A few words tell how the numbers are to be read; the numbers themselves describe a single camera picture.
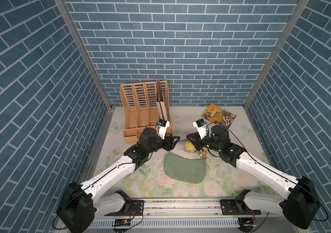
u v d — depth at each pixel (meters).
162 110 0.87
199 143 0.68
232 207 0.74
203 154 0.94
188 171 0.85
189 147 0.80
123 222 0.72
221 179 0.85
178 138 0.72
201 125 0.66
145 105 1.10
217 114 1.15
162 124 0.65
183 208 0.75
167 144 0.66
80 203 0.38
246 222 0.71
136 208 0.74
